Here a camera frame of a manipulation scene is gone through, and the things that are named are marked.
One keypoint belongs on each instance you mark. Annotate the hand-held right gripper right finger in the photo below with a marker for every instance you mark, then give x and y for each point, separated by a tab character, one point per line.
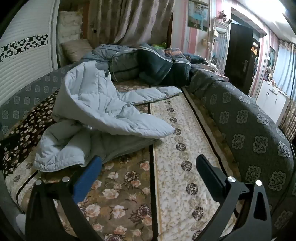
209	177

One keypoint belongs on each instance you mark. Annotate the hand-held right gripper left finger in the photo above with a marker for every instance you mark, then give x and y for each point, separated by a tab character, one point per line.
88	177

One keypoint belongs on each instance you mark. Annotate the light blue down jacket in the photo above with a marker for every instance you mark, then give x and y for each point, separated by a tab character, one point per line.
104	104

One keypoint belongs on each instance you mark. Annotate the beige floral bed mat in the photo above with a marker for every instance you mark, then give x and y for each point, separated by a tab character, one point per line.
175	143

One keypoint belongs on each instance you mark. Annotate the dark brown floral blanket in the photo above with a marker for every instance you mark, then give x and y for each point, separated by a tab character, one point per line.
27	125

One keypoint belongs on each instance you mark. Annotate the white cabinet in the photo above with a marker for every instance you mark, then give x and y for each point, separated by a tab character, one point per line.
270	99

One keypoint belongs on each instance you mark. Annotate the grey pillow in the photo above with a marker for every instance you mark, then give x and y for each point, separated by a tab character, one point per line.
104	60

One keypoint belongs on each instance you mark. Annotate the dark blue clothing pile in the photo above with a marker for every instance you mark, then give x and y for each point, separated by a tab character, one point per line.
159	63

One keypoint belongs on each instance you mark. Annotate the white patterned wardrobe door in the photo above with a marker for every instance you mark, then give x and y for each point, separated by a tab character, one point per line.
27	64

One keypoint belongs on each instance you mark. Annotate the beige pillow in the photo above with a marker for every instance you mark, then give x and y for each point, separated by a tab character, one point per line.
76	49

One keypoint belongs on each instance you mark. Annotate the dark wooden door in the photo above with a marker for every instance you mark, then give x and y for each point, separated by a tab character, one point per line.
238	51

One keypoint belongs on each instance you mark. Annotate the white ornate framed mirror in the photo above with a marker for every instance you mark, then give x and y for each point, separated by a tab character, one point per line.
221	44

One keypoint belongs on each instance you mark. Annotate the blue striped curtain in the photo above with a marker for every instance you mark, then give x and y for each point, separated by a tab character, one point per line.
285	60

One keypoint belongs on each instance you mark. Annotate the green cloth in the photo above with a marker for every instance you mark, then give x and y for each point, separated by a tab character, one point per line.
160	45

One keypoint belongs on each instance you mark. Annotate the white lace pillow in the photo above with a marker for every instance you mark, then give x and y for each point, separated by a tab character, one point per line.
69	25

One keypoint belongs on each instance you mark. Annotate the beige patterned curtain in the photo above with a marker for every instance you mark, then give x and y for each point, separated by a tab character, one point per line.
134	20

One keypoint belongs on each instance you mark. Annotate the small wall picture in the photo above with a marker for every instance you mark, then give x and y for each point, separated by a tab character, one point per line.
271	58

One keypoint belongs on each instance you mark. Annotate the wall poster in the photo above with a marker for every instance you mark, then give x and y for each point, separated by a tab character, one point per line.
197	16

